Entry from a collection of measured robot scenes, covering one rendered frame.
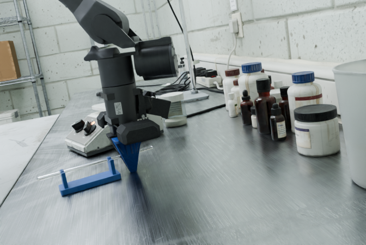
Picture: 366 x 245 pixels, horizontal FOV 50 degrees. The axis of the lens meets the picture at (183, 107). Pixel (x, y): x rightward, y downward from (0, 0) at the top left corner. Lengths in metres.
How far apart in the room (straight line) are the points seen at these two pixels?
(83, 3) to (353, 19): 0.50
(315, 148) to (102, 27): 0.38
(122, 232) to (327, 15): 0.63
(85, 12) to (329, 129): 0.42
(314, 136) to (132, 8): 2.87
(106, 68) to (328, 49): 0.50
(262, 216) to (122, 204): 0.20
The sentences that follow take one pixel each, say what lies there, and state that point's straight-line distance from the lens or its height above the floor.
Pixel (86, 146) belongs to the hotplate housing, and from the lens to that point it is 0.85.
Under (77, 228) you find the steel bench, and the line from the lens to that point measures 0.55.
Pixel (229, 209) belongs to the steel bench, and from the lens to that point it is 0.51.
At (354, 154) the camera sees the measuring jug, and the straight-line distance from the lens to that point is 0.53.
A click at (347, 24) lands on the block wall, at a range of 0.85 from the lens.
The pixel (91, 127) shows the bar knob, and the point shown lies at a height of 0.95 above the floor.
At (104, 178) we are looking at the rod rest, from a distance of 0.67.
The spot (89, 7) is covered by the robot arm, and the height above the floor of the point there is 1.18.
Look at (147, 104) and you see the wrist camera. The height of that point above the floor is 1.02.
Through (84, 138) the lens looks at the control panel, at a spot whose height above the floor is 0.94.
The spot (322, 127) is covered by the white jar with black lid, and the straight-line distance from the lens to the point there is 0.65.
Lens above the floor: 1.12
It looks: 10 degrees down
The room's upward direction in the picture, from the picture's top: 9 degrees counter-clockwise
